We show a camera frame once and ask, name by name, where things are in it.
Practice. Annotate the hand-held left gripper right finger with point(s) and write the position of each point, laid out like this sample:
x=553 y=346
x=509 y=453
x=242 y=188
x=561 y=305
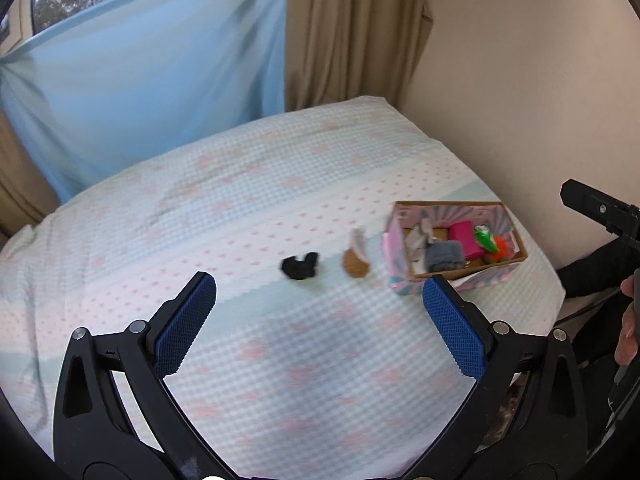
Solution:
x=455 y=327

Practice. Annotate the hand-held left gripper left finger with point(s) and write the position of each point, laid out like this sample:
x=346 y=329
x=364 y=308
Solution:
x=182 y=325

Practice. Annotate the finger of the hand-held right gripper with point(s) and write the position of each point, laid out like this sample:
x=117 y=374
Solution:
x=595 y=205

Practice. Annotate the grey sock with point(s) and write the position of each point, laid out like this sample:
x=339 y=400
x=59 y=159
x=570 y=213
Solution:
x=445 y=255

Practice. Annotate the patterned cardboard box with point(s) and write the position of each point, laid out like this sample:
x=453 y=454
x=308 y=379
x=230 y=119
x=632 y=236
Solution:
x=400 y=270

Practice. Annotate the pink pouch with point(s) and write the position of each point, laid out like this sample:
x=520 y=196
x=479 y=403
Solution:
x=462 y=237

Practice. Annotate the white cloth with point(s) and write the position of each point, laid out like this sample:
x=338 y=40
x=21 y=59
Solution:
x=415 y=245

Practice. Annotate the orange plush toy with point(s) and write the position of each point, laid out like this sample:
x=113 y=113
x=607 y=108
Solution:
x=500 y=247

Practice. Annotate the green sock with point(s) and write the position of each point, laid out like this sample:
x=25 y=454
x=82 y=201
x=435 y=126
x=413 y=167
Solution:
x=482 y=236

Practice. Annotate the brown and white sock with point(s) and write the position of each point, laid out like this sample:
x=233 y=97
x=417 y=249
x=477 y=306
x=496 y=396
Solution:
x=356 y=262

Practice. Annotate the black sock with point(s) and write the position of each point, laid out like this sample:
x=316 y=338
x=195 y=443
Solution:
x=297 y=267

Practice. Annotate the person's right hand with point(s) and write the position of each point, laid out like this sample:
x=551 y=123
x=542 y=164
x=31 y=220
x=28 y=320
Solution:
x=629 y=330

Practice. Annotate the dark cloth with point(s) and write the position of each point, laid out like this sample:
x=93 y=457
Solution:
x=590 y=270

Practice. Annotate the bed with patterned sheet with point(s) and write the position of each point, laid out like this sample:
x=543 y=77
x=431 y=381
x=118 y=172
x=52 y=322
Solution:
x=280 y=360

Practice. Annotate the beige curtain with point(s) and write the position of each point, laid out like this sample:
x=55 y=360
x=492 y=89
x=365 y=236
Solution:
x=20 y=185
x=350 y=35

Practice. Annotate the light blue hanging cloth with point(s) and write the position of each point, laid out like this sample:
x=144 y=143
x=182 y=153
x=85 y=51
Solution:
x=150 y=90

